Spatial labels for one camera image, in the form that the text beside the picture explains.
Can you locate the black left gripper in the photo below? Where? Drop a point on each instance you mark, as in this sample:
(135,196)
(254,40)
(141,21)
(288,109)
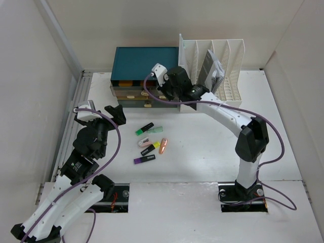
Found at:
(118,116)

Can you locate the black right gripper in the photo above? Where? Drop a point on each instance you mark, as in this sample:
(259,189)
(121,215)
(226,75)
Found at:
(163,88)

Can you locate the grey booklet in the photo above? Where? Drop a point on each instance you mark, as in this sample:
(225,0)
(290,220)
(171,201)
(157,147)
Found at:
(212,73)

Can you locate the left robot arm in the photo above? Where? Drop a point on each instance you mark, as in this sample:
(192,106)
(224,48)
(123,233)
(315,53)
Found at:
(79,184)

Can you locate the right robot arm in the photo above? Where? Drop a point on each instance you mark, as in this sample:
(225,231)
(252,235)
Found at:
(251,132)

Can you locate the middle left amber drawer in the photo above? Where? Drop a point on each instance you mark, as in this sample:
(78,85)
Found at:
(131,97)

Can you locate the bottom dark drawer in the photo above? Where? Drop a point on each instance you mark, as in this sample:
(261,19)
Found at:
(142,103)

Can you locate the green cap black highlighter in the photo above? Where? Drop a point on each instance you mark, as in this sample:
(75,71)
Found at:
(144,129)

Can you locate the middle right amber drawer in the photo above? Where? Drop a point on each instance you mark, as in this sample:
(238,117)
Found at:
(157,97)

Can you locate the teal drawer organizer cabinet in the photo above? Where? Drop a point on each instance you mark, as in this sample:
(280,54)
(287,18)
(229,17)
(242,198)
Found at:
(132,64)

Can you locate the yellow cap black highlighter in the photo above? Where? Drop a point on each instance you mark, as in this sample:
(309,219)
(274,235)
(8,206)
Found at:
(150,148)

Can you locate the purple cap black highlighter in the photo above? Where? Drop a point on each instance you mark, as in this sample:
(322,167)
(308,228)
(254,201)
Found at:
(144,159)

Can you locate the white file rack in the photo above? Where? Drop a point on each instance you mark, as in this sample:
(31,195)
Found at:
(230,53)

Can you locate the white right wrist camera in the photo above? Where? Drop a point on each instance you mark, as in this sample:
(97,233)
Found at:
(159,72)

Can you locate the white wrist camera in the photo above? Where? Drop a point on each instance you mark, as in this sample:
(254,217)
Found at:
(159,72)
(86,116)

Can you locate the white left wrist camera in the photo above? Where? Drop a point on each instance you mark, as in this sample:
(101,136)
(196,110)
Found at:
(86,116)

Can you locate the aluminium frame rail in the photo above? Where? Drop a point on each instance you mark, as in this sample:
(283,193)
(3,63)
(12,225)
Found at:
(79,87)

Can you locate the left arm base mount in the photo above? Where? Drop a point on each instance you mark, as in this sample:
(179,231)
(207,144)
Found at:
(115,199)

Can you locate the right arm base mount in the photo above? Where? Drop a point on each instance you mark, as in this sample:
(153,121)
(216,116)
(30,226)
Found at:
(237,199)

